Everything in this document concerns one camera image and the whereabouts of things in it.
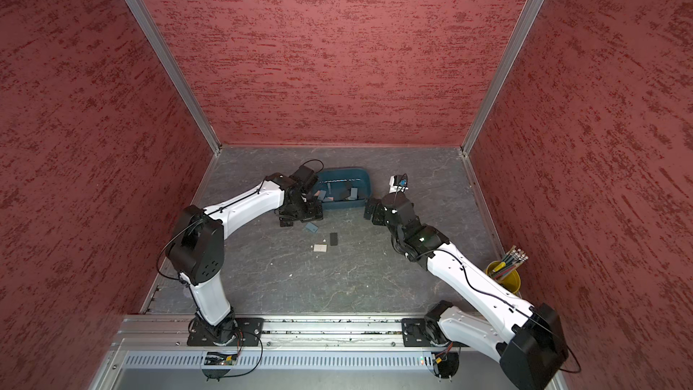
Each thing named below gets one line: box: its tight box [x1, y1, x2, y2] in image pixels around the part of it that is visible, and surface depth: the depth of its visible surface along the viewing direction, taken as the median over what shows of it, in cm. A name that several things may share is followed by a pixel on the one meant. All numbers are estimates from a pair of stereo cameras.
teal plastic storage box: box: [315, 167, 372, 210], surface depth 106 cm
